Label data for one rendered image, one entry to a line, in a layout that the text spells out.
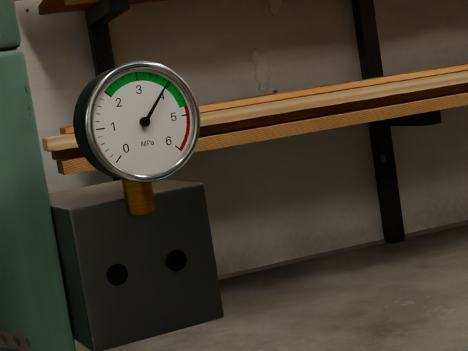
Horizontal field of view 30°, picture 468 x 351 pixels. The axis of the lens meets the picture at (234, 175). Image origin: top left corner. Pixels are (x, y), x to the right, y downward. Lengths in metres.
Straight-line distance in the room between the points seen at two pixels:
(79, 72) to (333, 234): 1.12
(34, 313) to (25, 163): 0.08
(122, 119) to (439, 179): 3.11
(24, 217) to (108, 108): 0.09
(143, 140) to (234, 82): 2.71
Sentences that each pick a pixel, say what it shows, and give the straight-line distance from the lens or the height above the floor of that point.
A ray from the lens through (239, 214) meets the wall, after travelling 3.18.
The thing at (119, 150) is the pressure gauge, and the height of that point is 0.65.
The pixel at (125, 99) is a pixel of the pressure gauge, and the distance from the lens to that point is 0.45.
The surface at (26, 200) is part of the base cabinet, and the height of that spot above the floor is 0.63.
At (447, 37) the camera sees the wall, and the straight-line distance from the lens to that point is 3.56.
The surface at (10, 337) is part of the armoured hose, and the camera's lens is 0.42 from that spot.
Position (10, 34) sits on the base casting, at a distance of 0.50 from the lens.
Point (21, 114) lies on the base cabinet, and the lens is 0.50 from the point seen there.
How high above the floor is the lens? 0.67
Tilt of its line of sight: 6 degrees down
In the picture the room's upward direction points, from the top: 9 degrees counter-clockwise
